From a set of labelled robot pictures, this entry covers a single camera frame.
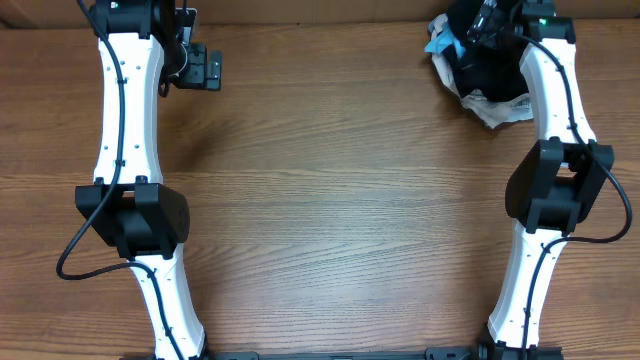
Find black t-shirt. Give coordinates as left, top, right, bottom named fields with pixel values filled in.
left=444, top=0, right=528, bottom=102

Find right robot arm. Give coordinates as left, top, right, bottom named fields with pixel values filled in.
left=465, top=1, right=615, bottom=359

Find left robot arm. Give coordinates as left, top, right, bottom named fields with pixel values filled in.
left=56, top=0, right=222, bottom=359

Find light blue garment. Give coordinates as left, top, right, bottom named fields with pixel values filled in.
left=424, top=27, right=466, bottom=59

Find beige garment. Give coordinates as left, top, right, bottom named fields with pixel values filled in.
left=424, top=14, right=533, bottom=129

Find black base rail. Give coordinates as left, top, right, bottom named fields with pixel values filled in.
left=119, top=345, right=565, bottom=360

